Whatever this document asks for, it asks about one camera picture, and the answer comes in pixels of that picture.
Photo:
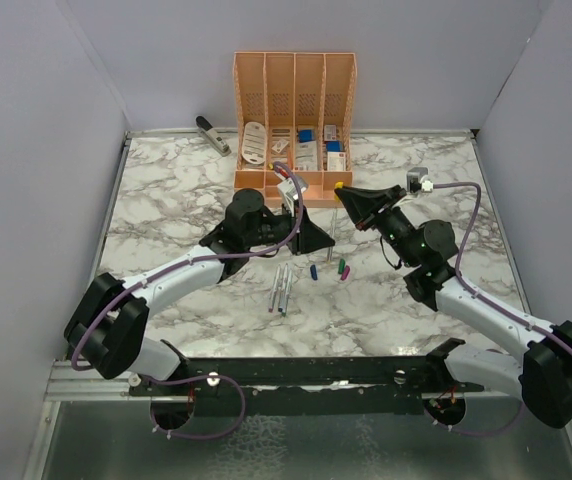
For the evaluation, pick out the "blue box in organizer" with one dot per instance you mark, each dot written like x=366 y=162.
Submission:
x=305 y=135

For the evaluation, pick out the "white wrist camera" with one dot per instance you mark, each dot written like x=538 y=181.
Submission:
x=418 y=181
x=288 y=192

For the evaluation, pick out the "yellow white pen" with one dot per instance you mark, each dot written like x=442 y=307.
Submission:
x=332 y=230

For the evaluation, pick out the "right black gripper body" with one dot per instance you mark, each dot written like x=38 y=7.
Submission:
x=394 y=226

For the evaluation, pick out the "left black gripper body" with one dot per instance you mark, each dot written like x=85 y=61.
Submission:
x=274 y=231

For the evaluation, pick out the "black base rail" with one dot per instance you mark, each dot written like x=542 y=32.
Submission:
x=305 y=386

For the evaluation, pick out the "yellow pen cap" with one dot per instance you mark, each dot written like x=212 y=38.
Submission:
x=338 y=186

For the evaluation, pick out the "white red box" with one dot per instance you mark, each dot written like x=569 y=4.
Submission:
x=336 y=161

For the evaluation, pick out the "blue tipped white pen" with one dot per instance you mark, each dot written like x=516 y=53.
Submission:
x=282 y=288

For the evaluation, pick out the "green tipped white pen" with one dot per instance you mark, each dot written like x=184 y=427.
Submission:
x=287 y=293

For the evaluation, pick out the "purple tipped white pen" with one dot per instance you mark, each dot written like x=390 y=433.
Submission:
x=274 y=289

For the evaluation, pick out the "orange plastic desk organizer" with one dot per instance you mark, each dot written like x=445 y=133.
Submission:
x=286 y=92

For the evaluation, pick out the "black grey stapler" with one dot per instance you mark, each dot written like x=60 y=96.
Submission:
x=212 y=136

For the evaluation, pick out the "white oval card pack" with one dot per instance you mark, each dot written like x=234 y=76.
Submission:
x=254 y=144

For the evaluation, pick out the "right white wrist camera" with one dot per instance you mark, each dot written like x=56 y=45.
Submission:
x=418 y=181

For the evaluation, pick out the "purple pen cap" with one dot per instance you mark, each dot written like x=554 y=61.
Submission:
x=345 y=273

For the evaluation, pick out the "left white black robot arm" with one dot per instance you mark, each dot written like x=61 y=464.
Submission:
x=107 y=330

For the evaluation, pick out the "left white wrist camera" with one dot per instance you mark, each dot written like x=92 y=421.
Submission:
x=288 y=192

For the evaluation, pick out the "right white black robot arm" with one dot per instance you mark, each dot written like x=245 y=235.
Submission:
x=535 y=365

